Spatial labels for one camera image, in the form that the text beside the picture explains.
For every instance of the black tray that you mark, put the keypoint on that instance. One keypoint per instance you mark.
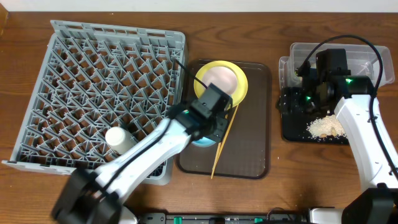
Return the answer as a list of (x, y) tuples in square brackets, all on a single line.
[(295, 123)]

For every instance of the white bowl with rice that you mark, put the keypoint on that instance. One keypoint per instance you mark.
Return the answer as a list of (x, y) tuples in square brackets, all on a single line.
[(223, 77)]

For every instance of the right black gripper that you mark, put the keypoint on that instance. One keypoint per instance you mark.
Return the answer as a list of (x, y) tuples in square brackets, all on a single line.
[(292, 106)]

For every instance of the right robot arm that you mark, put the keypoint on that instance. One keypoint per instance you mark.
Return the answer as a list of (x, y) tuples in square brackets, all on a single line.
[(373, 150)]

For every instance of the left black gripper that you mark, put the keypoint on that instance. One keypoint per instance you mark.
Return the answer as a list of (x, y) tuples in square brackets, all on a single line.
[(219, 127)]

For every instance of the clear plastic bin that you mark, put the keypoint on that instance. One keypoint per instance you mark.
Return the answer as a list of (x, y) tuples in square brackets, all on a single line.
[(361, 60)]

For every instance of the brown serving tray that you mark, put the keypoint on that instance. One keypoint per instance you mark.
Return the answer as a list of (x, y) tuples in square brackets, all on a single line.
[(246, 152)]

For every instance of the wooden chopstick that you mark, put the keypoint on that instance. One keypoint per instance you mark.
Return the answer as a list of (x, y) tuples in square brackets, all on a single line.
[(219, 150), (232, 118)]

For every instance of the white paper cup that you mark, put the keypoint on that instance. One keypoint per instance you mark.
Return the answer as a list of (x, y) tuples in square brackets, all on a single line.
[(119, 140)]

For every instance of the light blue bowl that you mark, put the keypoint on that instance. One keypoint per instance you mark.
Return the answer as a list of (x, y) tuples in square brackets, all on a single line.
[(203, 142)]

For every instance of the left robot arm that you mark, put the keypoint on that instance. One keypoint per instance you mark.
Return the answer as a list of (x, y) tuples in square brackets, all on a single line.
[(98, 196)]

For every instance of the grey plastic dish rack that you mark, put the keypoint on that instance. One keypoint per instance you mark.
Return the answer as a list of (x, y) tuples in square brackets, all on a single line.
[(94, 77)]

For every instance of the yellow plate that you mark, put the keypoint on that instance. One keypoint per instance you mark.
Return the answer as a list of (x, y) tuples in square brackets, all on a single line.
[(242, 87)]

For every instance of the spilled rice pile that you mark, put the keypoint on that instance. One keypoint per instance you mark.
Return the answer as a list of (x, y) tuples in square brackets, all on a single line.
[(324, 127)]

